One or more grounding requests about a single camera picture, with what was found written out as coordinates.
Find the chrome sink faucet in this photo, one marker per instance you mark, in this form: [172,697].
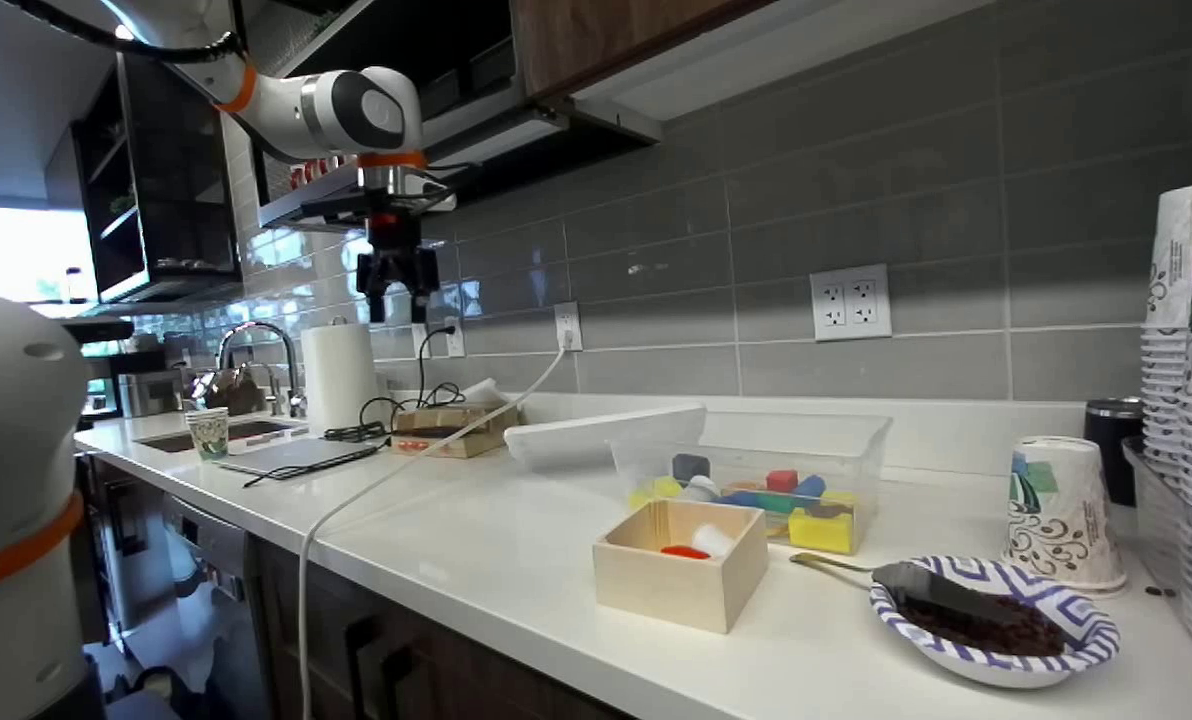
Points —
[283,353]

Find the yellow-green toy block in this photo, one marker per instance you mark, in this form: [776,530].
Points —
[653,493]

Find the small patterned paper cup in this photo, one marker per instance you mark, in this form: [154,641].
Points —
[210,435]

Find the blue patterned paper plate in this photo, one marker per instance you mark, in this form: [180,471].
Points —
[1068,616]

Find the wooden cabinet door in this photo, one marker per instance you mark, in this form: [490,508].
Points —
[597,37]

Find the steel sink basin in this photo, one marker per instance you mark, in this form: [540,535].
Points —
[240,429]

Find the white crumpled paper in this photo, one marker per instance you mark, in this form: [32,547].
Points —
[483,395]

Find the white paper towel roll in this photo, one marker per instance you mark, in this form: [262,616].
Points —
[338,376]

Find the orange small item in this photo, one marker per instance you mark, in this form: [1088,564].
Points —
[686,548]

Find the red toy block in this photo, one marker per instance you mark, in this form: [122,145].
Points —
[780,482]

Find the clear plastic bin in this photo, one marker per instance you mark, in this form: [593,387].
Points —
[838,461]

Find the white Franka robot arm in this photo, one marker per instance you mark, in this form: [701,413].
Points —
[342,113]

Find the dark open wall cabinet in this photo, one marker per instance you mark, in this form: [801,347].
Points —
[156,187]

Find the white tray with items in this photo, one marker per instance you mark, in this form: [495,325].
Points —
[676,594]

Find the white outlet with plug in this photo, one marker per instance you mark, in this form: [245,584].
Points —
[571,325]

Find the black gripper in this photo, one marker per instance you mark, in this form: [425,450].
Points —
[396,238]

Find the metal spoon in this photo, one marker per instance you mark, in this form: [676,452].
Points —
[908,581]

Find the black mug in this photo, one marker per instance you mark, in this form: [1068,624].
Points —
[1112,445]

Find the brown cardboard box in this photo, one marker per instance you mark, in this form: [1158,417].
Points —
[453,417]

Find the upturned patterned paper cup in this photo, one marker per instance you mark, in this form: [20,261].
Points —
[1063,522]

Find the white small item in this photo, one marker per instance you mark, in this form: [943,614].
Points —
[718,539]

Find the brown ground food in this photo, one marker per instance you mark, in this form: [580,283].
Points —
[990,624]

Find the white double power outlet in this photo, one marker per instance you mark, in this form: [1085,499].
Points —
[848,303]

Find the yellow toy block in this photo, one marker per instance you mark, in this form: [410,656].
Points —
[823,530]

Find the grey flat tablet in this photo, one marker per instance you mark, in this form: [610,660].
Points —
[301,456]

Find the dark wooden base cabinet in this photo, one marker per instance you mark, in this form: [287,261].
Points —
[396,660]

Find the white plastic bin lid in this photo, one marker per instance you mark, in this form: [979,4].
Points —
[600,436]

